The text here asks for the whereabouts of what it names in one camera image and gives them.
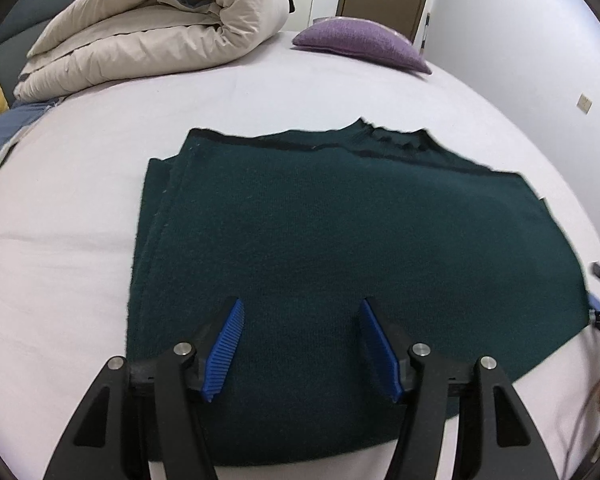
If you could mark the beige wall socket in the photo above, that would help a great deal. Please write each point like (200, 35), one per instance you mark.
(585, 103)

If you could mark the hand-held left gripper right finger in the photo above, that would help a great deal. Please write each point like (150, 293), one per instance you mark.
(380, 350)

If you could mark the dark green sweater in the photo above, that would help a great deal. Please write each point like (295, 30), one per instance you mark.
(330, 240)

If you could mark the grey padded headboard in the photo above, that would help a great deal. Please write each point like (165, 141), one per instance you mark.
(30, 25)

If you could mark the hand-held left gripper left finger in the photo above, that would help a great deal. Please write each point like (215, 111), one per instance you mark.
(225, 345)

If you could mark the purple pillow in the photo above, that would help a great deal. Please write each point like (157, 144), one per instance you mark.
(365, 42)

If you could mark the bed with white sheet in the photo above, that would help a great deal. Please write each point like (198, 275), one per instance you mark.
(70, 220)

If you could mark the beige rolled duvet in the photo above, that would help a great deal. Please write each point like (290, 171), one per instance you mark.
(155, 25)

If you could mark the blue blanket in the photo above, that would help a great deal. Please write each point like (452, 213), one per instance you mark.
(10, 130)

